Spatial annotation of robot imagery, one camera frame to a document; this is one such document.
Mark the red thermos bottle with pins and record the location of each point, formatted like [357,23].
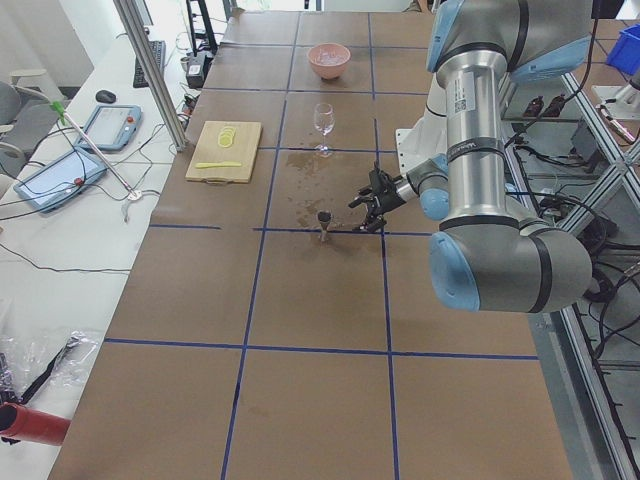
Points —
[20,423]

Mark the yellow plastic knife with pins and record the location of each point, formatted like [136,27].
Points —
[223,164]

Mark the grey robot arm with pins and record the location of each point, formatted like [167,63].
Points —
[490,253]

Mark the clear plastic bag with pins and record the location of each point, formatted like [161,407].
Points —
[57,358]

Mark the metal rod green tip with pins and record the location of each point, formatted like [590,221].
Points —
[132,193]

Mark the bamboo cutting board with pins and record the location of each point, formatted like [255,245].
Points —
[244,150]

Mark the pile of ice cubes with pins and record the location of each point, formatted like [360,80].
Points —
[329,58]

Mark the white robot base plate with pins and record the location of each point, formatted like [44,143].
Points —
[415,146]

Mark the grey office chair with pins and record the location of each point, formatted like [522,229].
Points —
[26,119]

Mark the blue teach pendant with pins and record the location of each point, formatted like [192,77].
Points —
[111,127]
[60,181]

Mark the blue storage bin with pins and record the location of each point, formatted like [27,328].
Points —
[625,54]

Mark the clear wine glass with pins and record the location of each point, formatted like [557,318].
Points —
[324,122]

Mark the steel double jigger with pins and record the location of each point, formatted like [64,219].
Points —
[324,218]

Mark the blue teach pendant near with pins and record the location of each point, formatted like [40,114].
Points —
[60,181]

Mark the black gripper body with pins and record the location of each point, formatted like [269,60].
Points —
[389,195]

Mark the black computer mouse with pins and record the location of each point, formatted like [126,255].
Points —
[105,96]

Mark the pink bowl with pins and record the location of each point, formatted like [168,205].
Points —
[328,73]

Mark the blue teach pendant far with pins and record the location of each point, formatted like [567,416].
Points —
[111,127]

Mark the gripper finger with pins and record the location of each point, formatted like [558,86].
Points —
[364,196]
[373,221]

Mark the aluminium frame post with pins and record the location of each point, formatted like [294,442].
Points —
[132,22]

